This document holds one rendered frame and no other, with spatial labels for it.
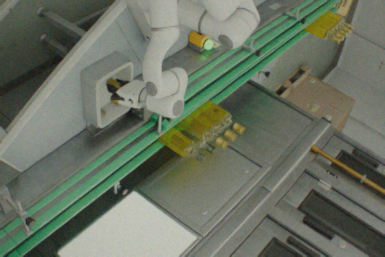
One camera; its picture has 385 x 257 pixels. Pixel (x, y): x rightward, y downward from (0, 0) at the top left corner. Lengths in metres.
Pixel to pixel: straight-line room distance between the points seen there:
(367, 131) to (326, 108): 1.36
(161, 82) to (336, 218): 0.98
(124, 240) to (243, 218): 0.46
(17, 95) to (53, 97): 0.75
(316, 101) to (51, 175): 4.85
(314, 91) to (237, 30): 4.81
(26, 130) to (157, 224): 0.58
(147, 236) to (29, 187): 0.45
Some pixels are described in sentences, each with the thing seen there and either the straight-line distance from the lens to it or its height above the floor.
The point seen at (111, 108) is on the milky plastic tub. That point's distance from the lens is 1.70.
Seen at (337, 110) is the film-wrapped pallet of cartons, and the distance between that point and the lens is 6.05.
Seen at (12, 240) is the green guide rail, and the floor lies 0.94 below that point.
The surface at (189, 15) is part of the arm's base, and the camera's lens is 1.55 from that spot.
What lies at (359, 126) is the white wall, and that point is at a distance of 7.22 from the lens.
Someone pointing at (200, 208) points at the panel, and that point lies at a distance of 1.73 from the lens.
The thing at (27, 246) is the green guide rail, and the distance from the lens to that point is 1.54.
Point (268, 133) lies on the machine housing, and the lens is 2.11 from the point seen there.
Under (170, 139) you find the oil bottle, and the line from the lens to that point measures 1.74.
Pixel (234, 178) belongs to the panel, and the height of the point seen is 1.24.
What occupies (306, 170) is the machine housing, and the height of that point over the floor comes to 1.44.
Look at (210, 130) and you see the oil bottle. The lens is 1.79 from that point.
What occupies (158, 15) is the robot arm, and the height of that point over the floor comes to 0.99.
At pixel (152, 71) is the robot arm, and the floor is 1.05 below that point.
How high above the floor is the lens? 1.73
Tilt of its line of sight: 24 degrees down
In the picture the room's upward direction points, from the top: 123 degrees clockwise
